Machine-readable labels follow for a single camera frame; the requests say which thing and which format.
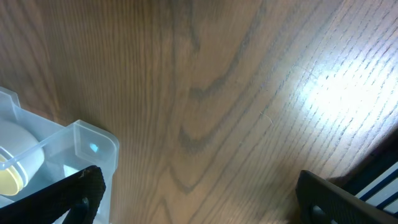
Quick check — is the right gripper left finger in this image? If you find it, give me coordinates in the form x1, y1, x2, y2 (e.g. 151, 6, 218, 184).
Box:
1, 166, 106, 224

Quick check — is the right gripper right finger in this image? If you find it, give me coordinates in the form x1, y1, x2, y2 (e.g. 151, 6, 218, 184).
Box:
295, 170, 397, 224

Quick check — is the yellow bowl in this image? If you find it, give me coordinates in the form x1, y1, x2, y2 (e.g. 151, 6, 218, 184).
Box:
0, 163, 25, 196

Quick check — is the grey bowl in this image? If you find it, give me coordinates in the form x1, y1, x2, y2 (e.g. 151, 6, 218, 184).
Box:
1, 120, 45, 187

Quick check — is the clear plastic storage container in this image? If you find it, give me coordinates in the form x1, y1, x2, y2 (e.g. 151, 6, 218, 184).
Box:
1, 88, 119, 223

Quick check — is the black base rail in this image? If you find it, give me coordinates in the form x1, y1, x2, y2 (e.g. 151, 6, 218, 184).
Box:
342, 130, 397, 217

